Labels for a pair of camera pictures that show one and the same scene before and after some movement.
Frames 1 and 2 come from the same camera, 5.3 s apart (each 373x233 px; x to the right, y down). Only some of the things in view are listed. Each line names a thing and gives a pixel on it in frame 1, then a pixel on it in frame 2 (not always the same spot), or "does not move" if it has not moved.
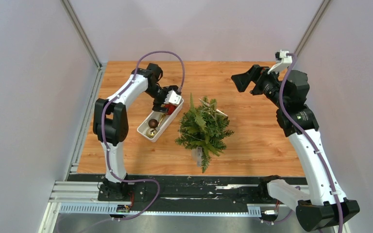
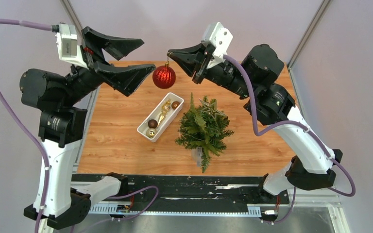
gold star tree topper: x=211 y=109 does not move
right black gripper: x=256 y=74 → x=193 y=59
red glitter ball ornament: x=171 y=108 → x=164 y=77
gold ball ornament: x=151 y=132 does not move
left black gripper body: x=160 y=97 → x=90 y=74
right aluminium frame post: x=321 y=9 does not move
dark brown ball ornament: x=153 y=123 does not move
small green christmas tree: x=203 y=129 does not move
